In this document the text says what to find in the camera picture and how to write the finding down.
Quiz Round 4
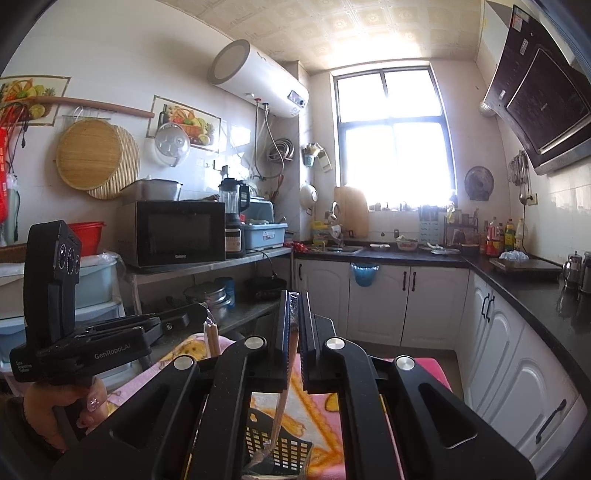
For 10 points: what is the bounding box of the fruit wall poster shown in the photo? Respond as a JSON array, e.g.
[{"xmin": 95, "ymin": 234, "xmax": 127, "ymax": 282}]
[
  {"xmin": 146, "ymin": 95, "xmax": 221, "ymax": 153},
  {"xmin": 0, "ymin": 76, "xmax": 71, "ymax": 126}
]

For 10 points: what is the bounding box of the steel shelf table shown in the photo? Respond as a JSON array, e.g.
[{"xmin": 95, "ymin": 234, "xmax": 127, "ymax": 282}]
[{"xmin": 124, "ymin": 247, "xmax": 294, "ymax": 342}]

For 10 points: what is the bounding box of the hanging wall basket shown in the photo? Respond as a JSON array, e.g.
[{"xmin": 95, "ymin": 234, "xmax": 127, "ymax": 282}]
[{"xmin": 302, "ymin": 143, "xmax": 333, "ymax": 172}]

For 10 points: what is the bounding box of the steel steamer pot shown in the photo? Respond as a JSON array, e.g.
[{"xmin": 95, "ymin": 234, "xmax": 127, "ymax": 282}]
[{"xmin": 184, "ymin": 282, "xmax": 229, "ymax": 319}]

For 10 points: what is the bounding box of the coiled metal hose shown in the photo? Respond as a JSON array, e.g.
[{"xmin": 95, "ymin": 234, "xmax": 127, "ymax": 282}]
[{"xmin": 268, "ymin": 138, "xmax": 296, "ymax": 163}]

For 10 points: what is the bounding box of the pink printed bear blanket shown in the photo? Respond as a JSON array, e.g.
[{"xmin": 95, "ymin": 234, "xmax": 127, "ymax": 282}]
[{"xmin": 99, "ymin": 335, "xmax": 451, "ymax": 480}]

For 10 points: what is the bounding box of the black kitchen countertop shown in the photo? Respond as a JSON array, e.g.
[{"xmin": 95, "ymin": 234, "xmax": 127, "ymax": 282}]
[{"xmin": 293, "ymin": 240, "xmax": 591, "ymax": 393}]

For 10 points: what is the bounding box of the cluster of hanging kitchen tools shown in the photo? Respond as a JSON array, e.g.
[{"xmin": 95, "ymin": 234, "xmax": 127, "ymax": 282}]
[{"xmin": 508, "ymin": 150, "xmax": 532, "ymax": 206}]

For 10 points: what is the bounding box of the wooden cutting board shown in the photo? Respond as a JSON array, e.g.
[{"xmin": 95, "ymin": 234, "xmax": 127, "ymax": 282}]
[{"xmin": 333, "ymin": 185, "xmax": 369, "ymax": 236}]

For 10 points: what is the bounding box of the round bamboo tray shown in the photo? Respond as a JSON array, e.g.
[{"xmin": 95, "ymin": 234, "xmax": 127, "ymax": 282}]
[{"xmin": 55, "ymin": 117, "xmax": 123, "ymax": 191}]

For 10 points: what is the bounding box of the metal french press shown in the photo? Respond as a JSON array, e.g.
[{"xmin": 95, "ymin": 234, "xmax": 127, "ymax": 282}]
[{"xmin": 562, "ymin": 253, "xmax": 583, "ymax": 289}]

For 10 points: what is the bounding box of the kitchen window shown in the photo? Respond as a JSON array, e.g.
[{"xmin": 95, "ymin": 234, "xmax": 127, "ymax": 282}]
[{"xmin": 329, "ymin": 62, "xmax": 455, "ymax": 213}]

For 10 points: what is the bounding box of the cluster of condiment bottles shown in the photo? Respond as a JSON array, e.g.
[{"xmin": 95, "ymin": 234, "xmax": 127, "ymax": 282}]
[{"xmin": 480, "ymin": 217, "xmax": 527, "ymax": 257}]

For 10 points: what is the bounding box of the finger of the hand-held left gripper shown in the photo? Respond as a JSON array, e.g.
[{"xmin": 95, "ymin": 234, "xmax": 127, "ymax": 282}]
[{"xmin": 83, "ymin": 302, "xmax": 209, "ymax": 344}]

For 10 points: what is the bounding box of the grey-green knife holder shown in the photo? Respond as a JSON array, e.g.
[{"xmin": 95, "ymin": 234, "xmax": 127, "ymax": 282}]
[{"xmin": 418, "ymin": 205, "xmax": 446, "ymax": 236}]

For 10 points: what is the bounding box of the blue-grey plastic dish box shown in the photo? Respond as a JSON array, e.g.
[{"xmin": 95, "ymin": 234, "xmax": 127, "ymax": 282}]
[{"xmin": 242, "ymin": 222, "xmax": 288, "ymax": 252}]

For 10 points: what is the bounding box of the small dark wall fan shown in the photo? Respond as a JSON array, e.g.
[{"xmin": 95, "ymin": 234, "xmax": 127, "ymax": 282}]
[{"xmin": 464, "ymin": 166, "xmax": 495, "ymax": 201}]

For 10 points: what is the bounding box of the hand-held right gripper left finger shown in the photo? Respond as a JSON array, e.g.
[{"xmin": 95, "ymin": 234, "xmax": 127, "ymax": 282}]
[{"xmin": 51, "ymin": 290, "xmax": 300, "ymax": 480}]

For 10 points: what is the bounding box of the metal pot with lid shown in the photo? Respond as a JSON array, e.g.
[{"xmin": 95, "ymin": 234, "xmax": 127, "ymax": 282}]
[{"xmin": 121, "ymin": 178, "xmax": 183, "ymax": 202}]

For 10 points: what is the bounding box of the white hanging colander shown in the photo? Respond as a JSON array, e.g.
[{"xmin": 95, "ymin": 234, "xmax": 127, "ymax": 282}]
[{"xmin": 299, "ymin": 182, "xmax": 320, "ymax": 215}]

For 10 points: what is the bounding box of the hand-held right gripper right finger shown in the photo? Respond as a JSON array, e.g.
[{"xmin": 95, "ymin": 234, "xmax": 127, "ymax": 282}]
[{"xmin": 298, "ymin": 292, "xmax": 539, "ymax": 480}]

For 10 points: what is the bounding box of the blue hanging waste bin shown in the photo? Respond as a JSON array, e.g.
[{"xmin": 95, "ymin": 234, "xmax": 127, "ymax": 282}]
[{"xmin": 349, "ymin": 262, "xmax": 380, "ymax": 288}]

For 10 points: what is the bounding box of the person's left hand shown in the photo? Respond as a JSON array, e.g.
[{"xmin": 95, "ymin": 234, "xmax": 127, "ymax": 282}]
[{"xmin": 23, "ymin": 376, "xmax": 109, "ymax": 450}]

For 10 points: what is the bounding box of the person's left forearm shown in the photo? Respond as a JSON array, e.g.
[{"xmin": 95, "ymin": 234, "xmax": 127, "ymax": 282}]
[{"xmin": 0, "ymin": 397, "xmax": 65, "ymax": 480}]

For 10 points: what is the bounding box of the green perforated utensil holder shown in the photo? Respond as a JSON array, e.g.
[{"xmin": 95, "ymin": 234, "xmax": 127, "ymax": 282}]
[{"xmin": 242, "ymin": 408, "xmax": 314, "ymax": 478}]

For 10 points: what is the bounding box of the black frying pan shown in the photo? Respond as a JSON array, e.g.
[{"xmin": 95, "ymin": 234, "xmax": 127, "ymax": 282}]
[{"xmin": 242, "ymin": 274, "xmax": 287, "ymax": 303}]

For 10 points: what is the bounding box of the red plastic basin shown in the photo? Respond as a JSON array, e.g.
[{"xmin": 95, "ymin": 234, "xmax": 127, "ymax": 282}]
[{"xmin": 68, "ymin": 222, "xmax": 107, "ymax": 257}]

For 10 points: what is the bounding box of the black blender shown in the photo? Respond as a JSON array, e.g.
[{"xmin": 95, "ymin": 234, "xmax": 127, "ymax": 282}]
[{"xmin": 219, "ymin": 166, "xmax": 251, "ymax": 258}]

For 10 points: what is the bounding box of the grey plastic drawer unit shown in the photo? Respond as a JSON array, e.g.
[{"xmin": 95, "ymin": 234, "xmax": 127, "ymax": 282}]
[{"xmin": 0, "ymin": 254, "xmax": 125, "ymax": 374}]

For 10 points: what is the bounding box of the black glass range hood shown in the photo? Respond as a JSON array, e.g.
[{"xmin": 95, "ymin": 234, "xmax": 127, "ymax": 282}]
[{"xmin": 480, "ymin": 0, "xmax": 591, "ymax": 176}]

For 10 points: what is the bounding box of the round slatted bamboo mat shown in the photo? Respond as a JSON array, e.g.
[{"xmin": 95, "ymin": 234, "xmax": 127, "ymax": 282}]
[{"xmin": 88, "ymin": 124, "xmax": 140, "ymax": 200}]

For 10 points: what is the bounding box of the white cylindrical water heater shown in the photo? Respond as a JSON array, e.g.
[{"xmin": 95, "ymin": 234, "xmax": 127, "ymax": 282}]
[{"xmin": 207, "ymin": 39, "xmax": 309, "ymax": 118}]

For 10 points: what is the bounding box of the black microwave oven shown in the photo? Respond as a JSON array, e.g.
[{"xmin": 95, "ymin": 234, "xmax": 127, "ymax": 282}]
[{"xmin": 115, "ymin": 200, "xmax": 227, "ymax": 269}]

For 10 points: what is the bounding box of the long wooden rolling pin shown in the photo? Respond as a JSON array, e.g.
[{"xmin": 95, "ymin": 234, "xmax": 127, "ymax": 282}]
[{"xmin": 0, "ymin": 96, "xmax": 155, "ymax": 119}]

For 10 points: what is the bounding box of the black induction cooktop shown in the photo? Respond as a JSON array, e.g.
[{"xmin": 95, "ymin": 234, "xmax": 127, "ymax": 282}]
[{"xmin": 489, "ymin": 257, "xmax": 563, "ymax": 280}]

